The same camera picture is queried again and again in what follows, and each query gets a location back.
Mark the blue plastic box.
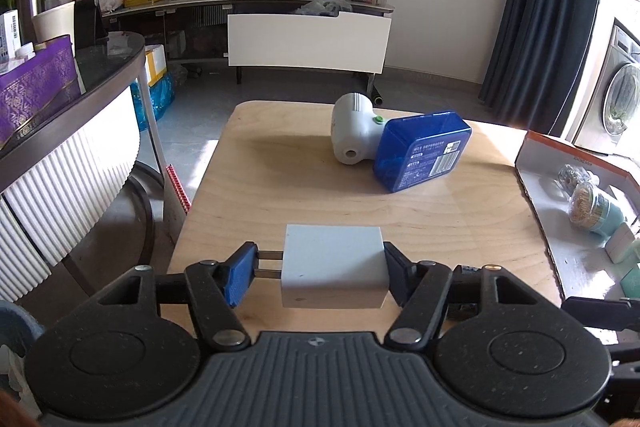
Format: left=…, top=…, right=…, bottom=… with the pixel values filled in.
left=372, top=110, right=473, bottom=194

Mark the crumpled grey cloth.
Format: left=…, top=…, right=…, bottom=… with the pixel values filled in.
left=295, top=0, right=353, bottom=16

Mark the white pot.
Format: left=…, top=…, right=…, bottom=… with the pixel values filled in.
left=32, top=2, right=76, bottom=45

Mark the white square usb charger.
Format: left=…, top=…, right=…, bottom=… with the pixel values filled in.
left=255, top=223, right=391, bottom=310

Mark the black stand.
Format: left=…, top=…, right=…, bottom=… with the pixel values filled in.
left=73, top=0, right=108, bottom=50

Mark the blue plastic bag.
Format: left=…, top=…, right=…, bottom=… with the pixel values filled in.
left=131, top=72, right=176, bottom=132

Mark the grey blue round object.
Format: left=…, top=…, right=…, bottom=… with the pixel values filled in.
left=0, top=301, right=47, bottom=408

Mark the red dotted strip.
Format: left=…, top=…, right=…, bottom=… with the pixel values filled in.
left=164, top=163, right=193, bottom=215

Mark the white washing machine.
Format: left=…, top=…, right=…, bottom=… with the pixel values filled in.
left=572, top=19, right=640, bottom=158

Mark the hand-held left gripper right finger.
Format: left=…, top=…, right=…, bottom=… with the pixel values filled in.
left=382, top=241, right=546, bottom=355

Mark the dark blue curtain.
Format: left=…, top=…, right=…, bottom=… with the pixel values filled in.
left=477, top=0, right=613, bottom=140

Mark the white ribbed counter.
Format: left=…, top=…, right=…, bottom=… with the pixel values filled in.
left=0, top=32, right=168, bottom=303

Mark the clear bottle with white cap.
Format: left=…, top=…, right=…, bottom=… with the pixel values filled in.
left=557, top=163, right=601, bottom=198

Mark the white television console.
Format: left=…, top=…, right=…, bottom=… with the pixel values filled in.
left=102, top=0, right=396, bottom=95

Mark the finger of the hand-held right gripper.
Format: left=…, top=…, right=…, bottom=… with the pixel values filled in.
left=562, top=296, right=640, bottom=333

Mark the white box with barcode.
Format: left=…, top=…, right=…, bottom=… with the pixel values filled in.
left=0, top=9, right=23, bottom=62

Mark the teal cardboard box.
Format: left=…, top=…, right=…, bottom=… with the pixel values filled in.
left=620, top=252, right=640, bottom=300

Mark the white and yellow carton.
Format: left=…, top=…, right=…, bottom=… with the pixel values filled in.
left=144, top=44, right=168, bottom=88

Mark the white device with green button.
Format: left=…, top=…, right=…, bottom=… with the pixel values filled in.
left=330, top=92, right=386, bottom=166

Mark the purple patterned box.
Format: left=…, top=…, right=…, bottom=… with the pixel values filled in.
left=0, top=34, right=83, bottom=145

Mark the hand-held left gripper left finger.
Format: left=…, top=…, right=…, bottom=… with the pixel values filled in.
left=97, top=241, right=261, bottom=353

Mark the light blue toothpick holder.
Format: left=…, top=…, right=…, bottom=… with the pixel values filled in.
left=567, top=181, right=628, bottom=238

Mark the shallow cardboard box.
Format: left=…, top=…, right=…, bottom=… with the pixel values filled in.
left=514, top=130, right=640, bottom=303

